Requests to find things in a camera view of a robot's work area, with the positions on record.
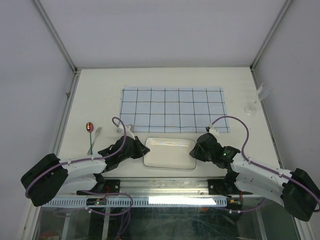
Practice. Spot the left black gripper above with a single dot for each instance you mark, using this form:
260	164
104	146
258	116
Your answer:
141	149

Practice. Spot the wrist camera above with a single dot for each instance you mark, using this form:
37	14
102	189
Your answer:
211	129
128	130

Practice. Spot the blue checkered cloth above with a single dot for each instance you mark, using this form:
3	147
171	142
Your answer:
159	109

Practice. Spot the silver fork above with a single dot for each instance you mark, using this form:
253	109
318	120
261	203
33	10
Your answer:
96	135

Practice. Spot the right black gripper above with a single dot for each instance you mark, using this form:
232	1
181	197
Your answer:
195	152

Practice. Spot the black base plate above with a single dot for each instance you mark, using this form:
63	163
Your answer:
111	186
216	187

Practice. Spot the spoon with blue handle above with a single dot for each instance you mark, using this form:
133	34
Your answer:
89	128

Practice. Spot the aluminium frame post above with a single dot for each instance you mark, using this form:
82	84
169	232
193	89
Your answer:
270	34
54	34

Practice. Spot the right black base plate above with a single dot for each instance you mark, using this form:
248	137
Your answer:
216	187

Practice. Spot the white slotted cable duct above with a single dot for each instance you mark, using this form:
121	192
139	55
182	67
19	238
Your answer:
136	202

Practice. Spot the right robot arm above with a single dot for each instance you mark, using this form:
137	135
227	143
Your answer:
293	190

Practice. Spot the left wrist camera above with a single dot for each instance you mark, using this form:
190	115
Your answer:
128	130

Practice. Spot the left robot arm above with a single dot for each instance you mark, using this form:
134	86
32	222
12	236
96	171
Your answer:
74	168

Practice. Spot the left aluminium frame post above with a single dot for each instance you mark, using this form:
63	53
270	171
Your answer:
54	34

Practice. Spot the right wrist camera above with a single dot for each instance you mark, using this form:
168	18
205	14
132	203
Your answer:
211	129

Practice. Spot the right aluminium frame post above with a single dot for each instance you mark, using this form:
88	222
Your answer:
270	34

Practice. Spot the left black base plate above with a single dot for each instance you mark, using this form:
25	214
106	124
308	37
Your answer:
111	186

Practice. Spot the white rectangular plate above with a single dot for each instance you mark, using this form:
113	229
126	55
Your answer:
169	153

